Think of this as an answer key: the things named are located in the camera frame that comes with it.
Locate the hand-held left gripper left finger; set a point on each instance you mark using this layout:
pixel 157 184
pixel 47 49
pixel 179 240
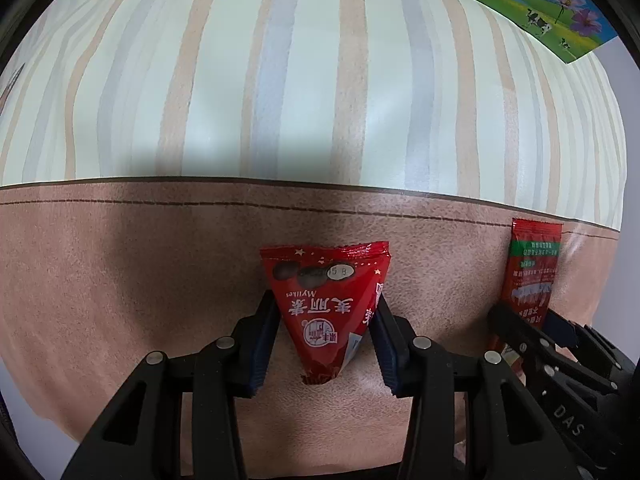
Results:
pixel 262 345

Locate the red stick snack packet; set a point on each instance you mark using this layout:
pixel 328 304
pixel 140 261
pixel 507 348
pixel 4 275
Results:
pixel 532 265

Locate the green milk carton box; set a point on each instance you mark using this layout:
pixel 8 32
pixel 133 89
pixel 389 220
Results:
pixel 550 15

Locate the red triangular snack packet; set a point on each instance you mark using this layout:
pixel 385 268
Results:
pixel 325 310

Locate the striped printed tablecloth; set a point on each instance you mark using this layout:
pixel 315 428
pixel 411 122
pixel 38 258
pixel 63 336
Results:
pixel 300 85

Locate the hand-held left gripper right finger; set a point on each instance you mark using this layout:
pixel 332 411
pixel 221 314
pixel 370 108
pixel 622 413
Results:
pixel 390 345

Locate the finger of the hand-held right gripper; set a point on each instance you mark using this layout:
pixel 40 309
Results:
pixel 540 347
pixel 562 325

